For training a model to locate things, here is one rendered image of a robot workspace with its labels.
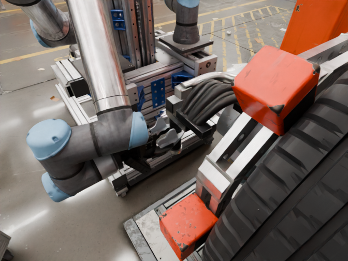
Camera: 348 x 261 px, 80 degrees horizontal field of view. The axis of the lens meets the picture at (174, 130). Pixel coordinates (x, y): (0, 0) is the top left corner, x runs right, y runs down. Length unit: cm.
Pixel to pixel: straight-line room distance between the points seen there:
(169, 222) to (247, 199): 17
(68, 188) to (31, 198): 119
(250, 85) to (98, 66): 30
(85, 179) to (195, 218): 26
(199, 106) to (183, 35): 82
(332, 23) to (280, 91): 69
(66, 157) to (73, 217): 108
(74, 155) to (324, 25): 88
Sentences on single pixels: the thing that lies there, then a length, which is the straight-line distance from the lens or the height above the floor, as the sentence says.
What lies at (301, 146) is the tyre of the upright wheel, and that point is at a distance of 28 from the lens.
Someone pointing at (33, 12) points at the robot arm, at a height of 111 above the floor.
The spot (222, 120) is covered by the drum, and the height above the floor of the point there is 87.
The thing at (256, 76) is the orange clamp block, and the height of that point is 114.
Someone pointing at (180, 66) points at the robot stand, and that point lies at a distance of 122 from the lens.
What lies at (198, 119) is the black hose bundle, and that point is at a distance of 42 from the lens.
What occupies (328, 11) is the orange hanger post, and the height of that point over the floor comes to 107.
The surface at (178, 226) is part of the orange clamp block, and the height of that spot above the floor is 88.
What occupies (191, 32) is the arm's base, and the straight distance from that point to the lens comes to 121.
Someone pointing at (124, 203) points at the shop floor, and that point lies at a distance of 145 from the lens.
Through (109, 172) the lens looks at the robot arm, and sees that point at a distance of 53.
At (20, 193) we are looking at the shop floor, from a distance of 177.
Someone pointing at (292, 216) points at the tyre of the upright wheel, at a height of 104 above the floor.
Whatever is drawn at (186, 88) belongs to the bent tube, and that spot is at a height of 100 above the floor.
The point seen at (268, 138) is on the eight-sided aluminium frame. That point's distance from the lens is 34.
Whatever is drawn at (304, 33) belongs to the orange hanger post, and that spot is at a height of 99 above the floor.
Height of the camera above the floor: 127
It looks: 45 degrees down
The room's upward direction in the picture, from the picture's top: straight up
